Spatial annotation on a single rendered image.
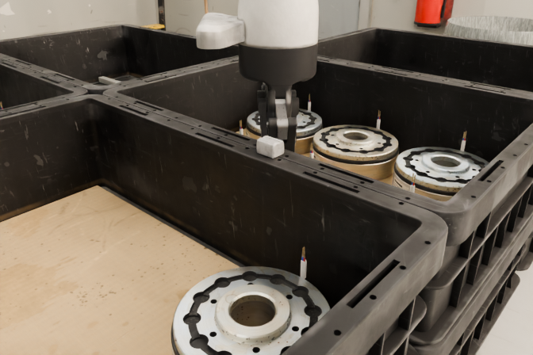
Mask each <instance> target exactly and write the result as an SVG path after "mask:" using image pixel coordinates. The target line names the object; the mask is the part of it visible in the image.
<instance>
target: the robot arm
mask: <svg viewBox="0 0 533 355"><path fill-rule="evenodd" d="M318 21H319V6H318V0H239V3H238V16H230V15H226V14H222V13H207V14H205V15H204V17H203V18H202V19H201V22H200V24H199V25H198V27H197V29H196V40H197V47H198V48H200V49H221V48H226V47H229V46H232V45H234V44H238V43H239V70H240V74H241V76H242V77H243V78H245V79H247V80H249V81H252V82H262V83H263V84H262V90H258V107H259V122H260V129H261V138H263V137H264V136H270V137H273V138H275V139H280V140H282V141H283V143H284V149H286V150H288V151H292V152H295V143H296V142H297V115H298V113H299V98H298V97H296V90H292V85H293V84H294V83H296V82H304V81H307V80H309V79H311V78H312V77H313V76H314V75H315V74H316V61H317V41H318Z"/></svg>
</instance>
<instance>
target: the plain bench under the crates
mask: <svg viewBox="0 0 533 355"><path fill-rule="evenodd" d="M515 273H516V274H517V275H518V276H519V277H520V284H519V285H518V287H517V289H516V290H515V292H514V293H513V295H512V297H511V299H510V300H509V301H508V303H507V305H506V307H505V308H504V310H503V311H502V313H501V315H500V317H499V318H498V320H497V321H496V323H495V325H494V326H493V328H492V329H491V331H490V332H489V335H488V336H487V338H486V339H485V341H484V343H483V344H482V346H481V348H480V349H479V350H478V352H477V354H476V355H533V262H532V264H531V266H530V267H529V269H527V270H524V271H515Z"/></svg>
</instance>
